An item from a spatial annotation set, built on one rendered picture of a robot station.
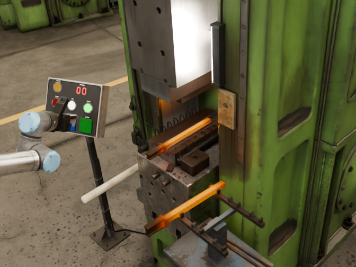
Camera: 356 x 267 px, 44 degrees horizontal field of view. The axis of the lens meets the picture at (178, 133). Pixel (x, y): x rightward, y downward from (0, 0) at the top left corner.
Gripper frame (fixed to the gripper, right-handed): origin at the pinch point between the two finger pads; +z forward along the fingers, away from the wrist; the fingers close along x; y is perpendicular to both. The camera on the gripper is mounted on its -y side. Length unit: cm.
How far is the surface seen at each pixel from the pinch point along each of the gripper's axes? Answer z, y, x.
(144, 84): -4.6, -20.1, 38.1
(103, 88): 12.0, -15.1, 7.1
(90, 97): 11.0, -9.3, 1.1
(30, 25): 341, -77, -310
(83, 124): 10.2, 5.3, -0.8
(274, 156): 5, 4, 100
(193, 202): -16, 26, 72
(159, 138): 14.0, 6.0, 41.3
